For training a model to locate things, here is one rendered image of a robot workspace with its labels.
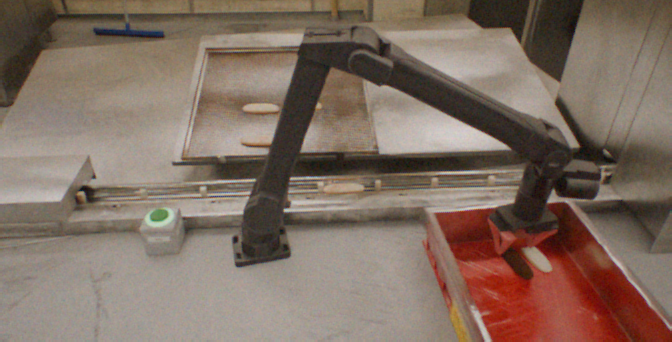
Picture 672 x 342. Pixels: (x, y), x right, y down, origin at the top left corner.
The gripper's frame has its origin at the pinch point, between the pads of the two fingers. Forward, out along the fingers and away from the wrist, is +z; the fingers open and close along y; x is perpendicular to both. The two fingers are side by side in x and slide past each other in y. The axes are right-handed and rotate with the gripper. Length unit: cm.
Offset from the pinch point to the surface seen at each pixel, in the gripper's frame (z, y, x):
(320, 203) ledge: 3.1, -33.5, 26.5
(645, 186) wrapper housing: -8.6, 31.3, 1.5
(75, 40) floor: 103, -130, 392
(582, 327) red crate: 4.0, 3.1, -18.0
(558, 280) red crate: 4.0, 6.4, -7.4
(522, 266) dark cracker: 3.4, 1.1, -2.7
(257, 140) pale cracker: 0, -43, 51
